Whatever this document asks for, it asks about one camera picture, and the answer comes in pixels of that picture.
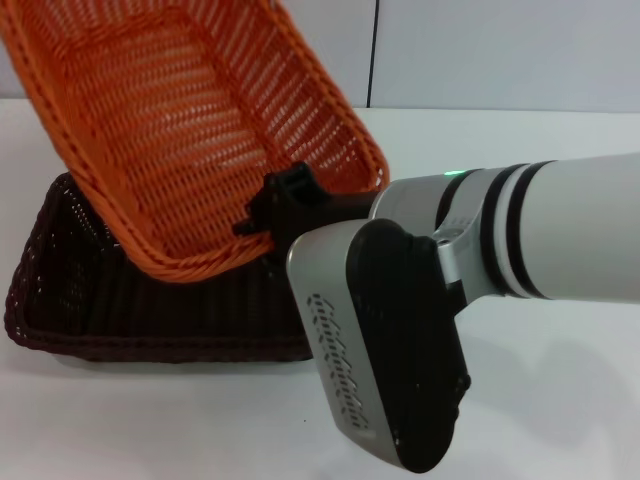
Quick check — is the orange wicker basket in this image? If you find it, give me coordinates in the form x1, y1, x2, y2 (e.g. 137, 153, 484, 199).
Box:
0, 0, 392, 286

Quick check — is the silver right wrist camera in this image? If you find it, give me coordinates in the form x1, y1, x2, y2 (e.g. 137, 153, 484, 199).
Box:
285, 218, 473, 474

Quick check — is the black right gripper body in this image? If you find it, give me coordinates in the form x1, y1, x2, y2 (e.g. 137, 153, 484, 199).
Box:
269, 192, 386, 262

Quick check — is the dark brown wicker basket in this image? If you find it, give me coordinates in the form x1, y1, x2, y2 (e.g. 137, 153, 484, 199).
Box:
2, 171, 382, 366

